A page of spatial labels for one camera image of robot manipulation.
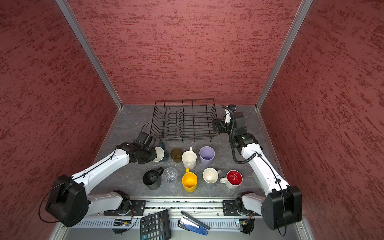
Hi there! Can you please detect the cream white mug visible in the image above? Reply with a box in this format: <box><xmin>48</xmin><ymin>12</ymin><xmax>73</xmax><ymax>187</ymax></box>
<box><xmin>203</xmin><ymin>168</ymin><xmax>222</xmax><ymax>184</ymax></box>

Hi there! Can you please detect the yellow mug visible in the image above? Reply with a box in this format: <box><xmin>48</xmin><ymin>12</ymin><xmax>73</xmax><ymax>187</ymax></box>
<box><xmin>182</xmin><ymin>168</ymin><xmax>198</xmax><ymax>193</ymax></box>

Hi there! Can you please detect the white mug red inside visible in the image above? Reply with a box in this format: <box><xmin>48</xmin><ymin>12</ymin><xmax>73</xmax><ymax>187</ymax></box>
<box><xmin>220</xmin><ymin>170</ymin><xmax>243</xmax><ymax>190</ymax></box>

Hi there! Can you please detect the white ceramic mug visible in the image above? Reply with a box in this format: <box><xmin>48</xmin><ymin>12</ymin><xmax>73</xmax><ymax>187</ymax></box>
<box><xmin>182</xmin><ymin>147</ymin><xmax>197</xmax><ymax>170</ymax></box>

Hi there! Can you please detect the right circuit board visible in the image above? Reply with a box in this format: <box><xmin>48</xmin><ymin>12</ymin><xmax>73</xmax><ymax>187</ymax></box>
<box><xmin>239</xmin><ymin>219</ymin><xmax>255</xmax><ymax>235</ymax></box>

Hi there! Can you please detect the black calculator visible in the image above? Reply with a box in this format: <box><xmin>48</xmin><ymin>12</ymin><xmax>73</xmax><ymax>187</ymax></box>
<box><xmin>140</xmin><ymin>210</ymin><xmax>171</xmax><ymax>240</ymax></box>

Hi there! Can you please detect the black wire dish rack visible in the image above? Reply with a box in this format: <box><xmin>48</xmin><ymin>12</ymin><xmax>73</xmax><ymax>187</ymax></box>
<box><xmin>151</xmin><ymin>99</ymin><xmax>220</xmax><ymax>142</ymax></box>

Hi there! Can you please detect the clear glass cup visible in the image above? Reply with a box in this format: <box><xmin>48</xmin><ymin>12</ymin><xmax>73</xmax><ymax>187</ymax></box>
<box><xmin>162</xmin><ymin>168</ymin><xmax>179</xmax><ymax>184</ymax></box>

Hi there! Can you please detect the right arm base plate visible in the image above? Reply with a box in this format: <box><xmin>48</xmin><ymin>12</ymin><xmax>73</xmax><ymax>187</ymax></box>
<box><xmin>222</xmin><ymin>200</ymin><xmax>252</xmax><ymax>217</ymax></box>

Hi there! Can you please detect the left circuit board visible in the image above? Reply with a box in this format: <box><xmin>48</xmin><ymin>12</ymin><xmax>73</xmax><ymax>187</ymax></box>
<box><xmin>112</xmin><ymin>219</ymin><xmax>132</xmax><ymax>229</ymax></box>

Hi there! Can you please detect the blue black stapler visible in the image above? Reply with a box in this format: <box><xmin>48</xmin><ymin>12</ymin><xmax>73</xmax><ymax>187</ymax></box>
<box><xmin>178</xmin><ymin>211</ymin><xmax>211</xmax><ymax>236</ymax></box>

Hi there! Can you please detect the lilac plastic cup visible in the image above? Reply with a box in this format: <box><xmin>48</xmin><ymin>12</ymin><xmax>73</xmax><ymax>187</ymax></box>
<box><xmin>199</xmin><ymin>146</ymin><xmax>216</xmax><ymax>167</ymax></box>

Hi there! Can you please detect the circuit board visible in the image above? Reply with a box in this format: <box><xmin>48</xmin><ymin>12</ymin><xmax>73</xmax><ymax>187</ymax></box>
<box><xmin>239</xmin><ymin>219</ymin><xmax>255</xmax><ymax>235</ymax></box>
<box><xmin>112</xmin><ymin>219</ymin><xmax>132</xmax><ymax>229</ymax></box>

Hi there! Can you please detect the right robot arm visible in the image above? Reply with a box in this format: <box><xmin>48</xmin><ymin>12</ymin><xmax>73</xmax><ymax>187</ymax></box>
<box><xmin>214</xmin><ymin>105</ymin><xmax>303</xmax><ymax>230</ymax></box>

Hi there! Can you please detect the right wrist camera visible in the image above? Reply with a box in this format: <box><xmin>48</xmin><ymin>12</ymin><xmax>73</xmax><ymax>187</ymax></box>
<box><xmin>225</xmin><ymin>105</ymin><xmax>236</xmax><ymax>124</ymax></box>

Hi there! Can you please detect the black mug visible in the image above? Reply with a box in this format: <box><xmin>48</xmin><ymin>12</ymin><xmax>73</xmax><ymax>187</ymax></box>
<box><xmin>143</xmin><ymin>167</ymin><xmax>164</xmax><ymax>191</ymax></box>

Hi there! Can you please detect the dark green ceramic mug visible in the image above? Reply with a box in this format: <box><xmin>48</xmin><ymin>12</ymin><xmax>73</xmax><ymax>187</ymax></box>
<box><xmin>154</xmin><ymin>142</ymin><xmax>165</xmax><ymax>162</ymax></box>

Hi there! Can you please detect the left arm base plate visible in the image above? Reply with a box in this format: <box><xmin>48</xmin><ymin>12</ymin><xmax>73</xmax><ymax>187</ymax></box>
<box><xmin>103</xmin><ymin>200</ymin><xmax>147</xmax><ymax>217</ymax></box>

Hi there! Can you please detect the olive green glass cup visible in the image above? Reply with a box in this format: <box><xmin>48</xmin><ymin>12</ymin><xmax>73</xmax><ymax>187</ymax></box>
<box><xmin>171</xmin><ymin>149</ymin><xmax>183</xmax><ymax>163</ymax></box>

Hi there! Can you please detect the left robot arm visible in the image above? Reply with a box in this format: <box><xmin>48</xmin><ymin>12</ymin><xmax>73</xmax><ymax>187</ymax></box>
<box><xmin>43</xmin><ymin>132</ymin><xmax>157</xmax><ymax>227</ymax></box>

